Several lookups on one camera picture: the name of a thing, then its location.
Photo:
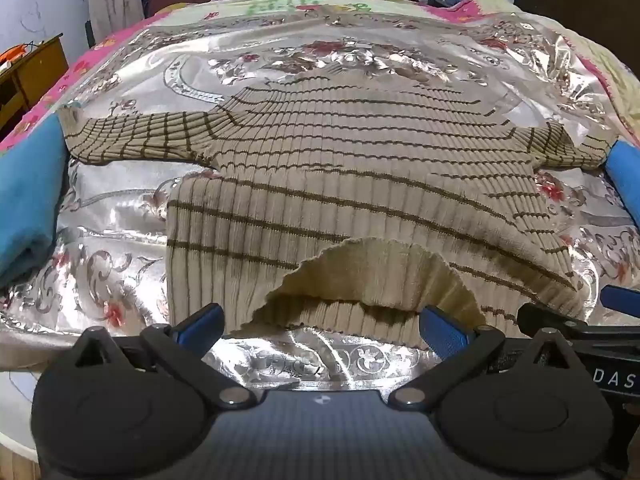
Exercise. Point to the blue folded cloth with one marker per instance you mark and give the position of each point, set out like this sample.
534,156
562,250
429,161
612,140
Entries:
625,175

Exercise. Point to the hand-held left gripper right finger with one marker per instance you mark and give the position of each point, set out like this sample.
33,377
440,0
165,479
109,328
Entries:
442,332

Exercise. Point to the pink-edged floral quilt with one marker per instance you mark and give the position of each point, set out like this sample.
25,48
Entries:
225,10

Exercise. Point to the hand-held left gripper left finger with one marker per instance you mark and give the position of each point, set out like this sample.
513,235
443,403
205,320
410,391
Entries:
200,327

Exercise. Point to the orange item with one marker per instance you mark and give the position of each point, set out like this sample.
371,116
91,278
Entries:
12,55

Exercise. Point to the cream fuzzy blanket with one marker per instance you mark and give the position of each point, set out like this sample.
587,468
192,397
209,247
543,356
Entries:
622,90

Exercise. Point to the wooden cabinet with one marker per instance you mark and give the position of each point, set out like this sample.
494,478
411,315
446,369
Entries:
30,80

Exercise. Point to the beige striped knit sweater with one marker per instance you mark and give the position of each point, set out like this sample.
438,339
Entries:
350,170

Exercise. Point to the silver floral bed sheet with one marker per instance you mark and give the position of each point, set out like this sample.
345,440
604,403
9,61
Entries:
120,220

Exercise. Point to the teal folded cloth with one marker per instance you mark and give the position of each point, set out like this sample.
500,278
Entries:
30,200

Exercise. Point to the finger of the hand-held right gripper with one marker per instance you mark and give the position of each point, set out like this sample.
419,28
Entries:
622,298
590,332

